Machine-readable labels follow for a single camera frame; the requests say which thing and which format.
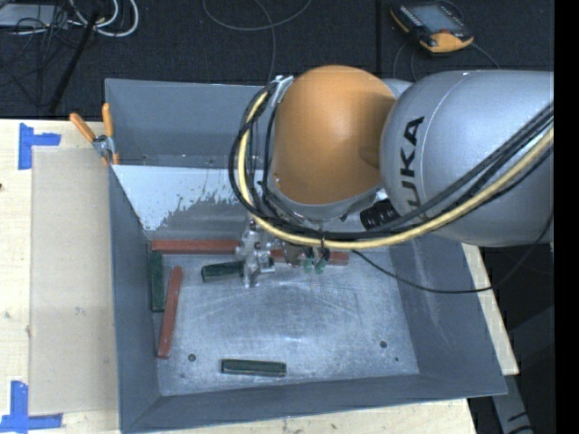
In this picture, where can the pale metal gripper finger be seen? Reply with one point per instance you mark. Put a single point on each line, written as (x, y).
(254, 271)
(257, 244)

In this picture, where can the dark green flat block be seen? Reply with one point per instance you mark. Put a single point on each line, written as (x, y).
(221, 271)
(253, 367)
(157, 283)

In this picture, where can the pale flat board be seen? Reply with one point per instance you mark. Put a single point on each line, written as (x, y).
(68, 287)

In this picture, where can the red-brown flat block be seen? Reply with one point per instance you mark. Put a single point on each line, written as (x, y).
(194, 247)
(170, 312)
(339, 258)

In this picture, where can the grey metal bin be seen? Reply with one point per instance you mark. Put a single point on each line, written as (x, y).
(294, 323)

